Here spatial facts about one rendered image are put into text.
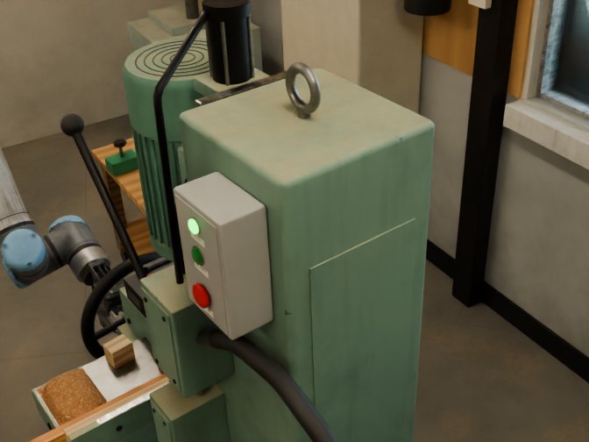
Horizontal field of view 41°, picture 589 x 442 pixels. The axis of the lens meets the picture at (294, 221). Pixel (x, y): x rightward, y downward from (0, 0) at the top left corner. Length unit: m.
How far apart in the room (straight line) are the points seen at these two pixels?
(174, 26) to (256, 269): 2.81
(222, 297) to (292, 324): 0.09
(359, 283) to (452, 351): 1.92
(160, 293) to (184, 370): 0.11
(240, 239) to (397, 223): 0.21
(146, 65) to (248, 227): 0.39
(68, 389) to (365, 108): 0.78
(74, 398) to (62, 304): 1.78
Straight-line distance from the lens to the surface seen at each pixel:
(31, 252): 1.85
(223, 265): 0.83
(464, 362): 2.81
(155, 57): 1.17
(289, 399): 0.88
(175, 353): 1.03
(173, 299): 1.00
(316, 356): 0.95
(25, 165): 4.24
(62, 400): 1.44
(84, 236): 2.00
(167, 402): 1.18
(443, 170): 2.99
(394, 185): 0.90
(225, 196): 0.85
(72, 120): 1.23
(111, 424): 1.36
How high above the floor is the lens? 1.92
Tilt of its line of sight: 34 degrees down
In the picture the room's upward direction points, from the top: 3 degrees counter-clockwise
